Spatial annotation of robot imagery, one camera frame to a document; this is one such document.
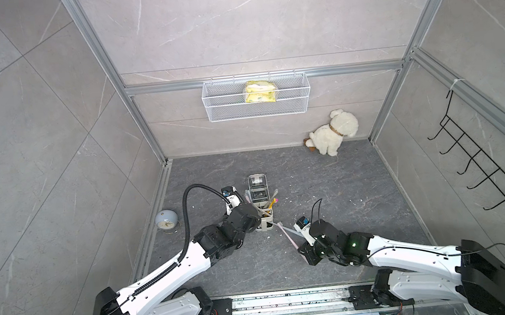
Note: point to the yellow toothbrush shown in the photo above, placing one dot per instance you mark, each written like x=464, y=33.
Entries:
x=272, y=203

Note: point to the white plush dog toy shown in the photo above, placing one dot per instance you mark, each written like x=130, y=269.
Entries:
x=328, y=138

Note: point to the aluminium mounting rail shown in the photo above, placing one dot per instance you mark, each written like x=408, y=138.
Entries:
x=335, y=302

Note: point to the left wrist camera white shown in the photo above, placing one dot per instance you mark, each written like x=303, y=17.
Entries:
x=233, y=199

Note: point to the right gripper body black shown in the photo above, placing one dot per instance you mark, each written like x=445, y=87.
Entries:
x=313, y=253

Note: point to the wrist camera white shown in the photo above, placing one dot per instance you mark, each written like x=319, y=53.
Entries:
x=303, y=226
x=233, y=199

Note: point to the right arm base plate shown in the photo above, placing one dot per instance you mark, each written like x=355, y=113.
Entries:
x=368, y=296

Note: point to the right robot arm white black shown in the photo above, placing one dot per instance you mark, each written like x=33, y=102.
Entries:
x=468, y=273

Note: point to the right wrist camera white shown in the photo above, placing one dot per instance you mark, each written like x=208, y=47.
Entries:
x=303, y=226

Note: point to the cream toothbrush holder organizer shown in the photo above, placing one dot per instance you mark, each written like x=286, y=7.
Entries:
x=260, y=197

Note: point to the pale blue toothbrush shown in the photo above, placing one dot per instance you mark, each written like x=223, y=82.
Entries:
x=292, y=231

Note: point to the pink toothbrush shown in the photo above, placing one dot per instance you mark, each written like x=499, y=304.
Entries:
x=286, y=233

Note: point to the black wire hook rack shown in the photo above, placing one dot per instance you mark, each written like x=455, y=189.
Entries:
x=475, y=154

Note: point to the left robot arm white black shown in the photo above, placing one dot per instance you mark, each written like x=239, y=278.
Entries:
x=210, y=245

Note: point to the white wire mesh basket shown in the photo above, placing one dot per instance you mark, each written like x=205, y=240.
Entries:
x=224, y=100

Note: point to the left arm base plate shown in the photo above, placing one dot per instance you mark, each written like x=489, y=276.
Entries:
x=212, y=311

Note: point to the yellow wipes packet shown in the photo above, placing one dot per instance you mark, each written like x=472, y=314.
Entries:
x=259, y=92

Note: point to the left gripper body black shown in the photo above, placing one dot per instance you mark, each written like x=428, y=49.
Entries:
x=237, y=244

